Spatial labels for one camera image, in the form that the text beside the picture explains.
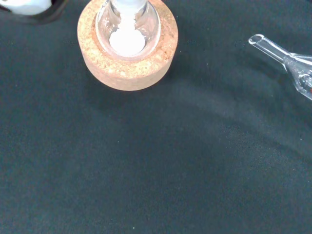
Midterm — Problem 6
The glass round-bottom flask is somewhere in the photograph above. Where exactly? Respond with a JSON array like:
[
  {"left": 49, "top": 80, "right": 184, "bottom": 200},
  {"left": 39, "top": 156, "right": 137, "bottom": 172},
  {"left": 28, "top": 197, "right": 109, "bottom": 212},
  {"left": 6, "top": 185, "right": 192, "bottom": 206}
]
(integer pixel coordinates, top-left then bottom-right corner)
[{"left": 95, "top": 0, "right": 161, "bottom": 61}]

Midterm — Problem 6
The cork ring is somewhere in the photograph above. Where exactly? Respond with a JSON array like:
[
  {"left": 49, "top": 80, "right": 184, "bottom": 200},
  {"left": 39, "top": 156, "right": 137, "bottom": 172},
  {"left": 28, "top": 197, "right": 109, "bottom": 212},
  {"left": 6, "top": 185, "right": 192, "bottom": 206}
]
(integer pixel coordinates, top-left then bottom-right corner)
[{"left": 77, "top": 0, "right": 179, "bottom": 92}]

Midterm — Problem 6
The black bench cloth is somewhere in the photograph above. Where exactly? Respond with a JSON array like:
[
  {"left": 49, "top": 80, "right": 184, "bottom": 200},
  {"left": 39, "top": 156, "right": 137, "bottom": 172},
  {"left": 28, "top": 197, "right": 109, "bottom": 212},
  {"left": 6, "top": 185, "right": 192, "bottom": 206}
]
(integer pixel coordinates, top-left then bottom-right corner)
[{"left": 0, "top": 0, "right": 312, "bottom": 234}]

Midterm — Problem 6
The clear glass weighing funnel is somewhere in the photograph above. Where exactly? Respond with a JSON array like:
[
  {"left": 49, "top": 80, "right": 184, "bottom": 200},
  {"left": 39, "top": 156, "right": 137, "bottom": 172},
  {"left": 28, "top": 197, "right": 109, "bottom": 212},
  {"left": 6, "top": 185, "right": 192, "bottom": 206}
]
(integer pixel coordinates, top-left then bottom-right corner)
[{"left": 248, "top": 34, "right": 312, "bottom": 101}]

